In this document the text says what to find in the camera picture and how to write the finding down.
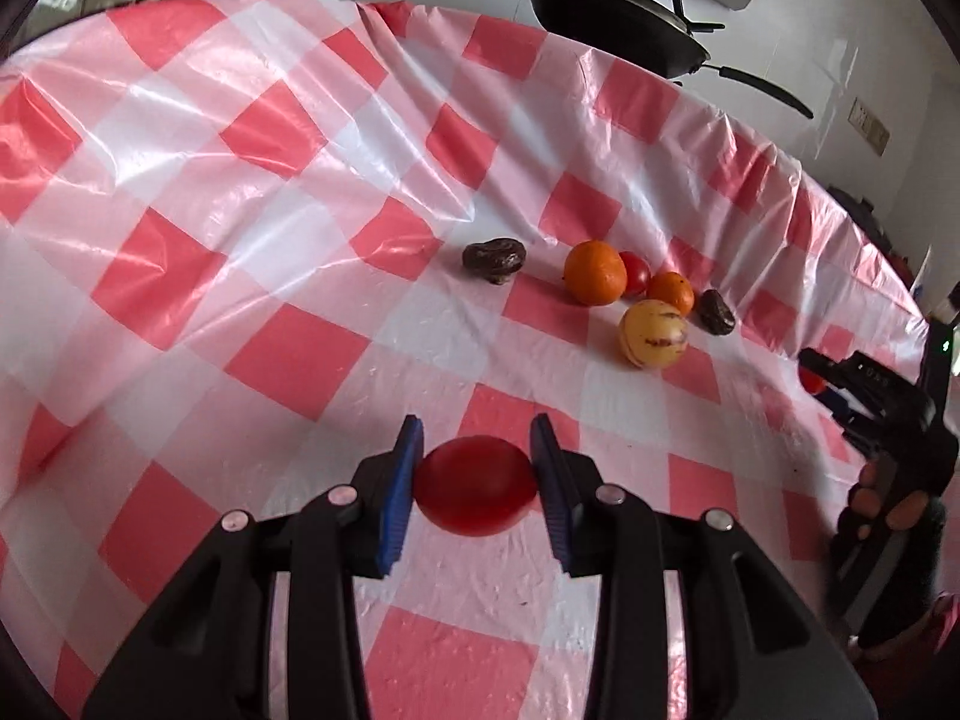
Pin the person's right hand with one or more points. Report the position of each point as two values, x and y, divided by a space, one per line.
907 514

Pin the red tomato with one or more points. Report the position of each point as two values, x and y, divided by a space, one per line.
808 382
637 275
472 484

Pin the yellow striped pepino melon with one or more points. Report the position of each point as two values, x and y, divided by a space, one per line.
652 334

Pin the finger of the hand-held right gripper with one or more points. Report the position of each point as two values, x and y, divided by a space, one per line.
846 414
829 364

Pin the dark brown date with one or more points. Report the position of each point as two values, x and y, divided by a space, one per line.
493 256
716 313

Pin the red white checkered plastic tablecloth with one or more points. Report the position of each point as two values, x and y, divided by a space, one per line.
262 315

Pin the orange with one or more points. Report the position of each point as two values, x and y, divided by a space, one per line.
671 291
595 274

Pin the wall socket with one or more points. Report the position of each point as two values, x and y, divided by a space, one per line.
870 126

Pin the black frying pan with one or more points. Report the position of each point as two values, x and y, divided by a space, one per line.
600 22

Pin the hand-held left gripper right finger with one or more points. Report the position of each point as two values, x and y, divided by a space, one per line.
553 495

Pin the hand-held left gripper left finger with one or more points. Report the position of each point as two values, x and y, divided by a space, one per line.
400 495

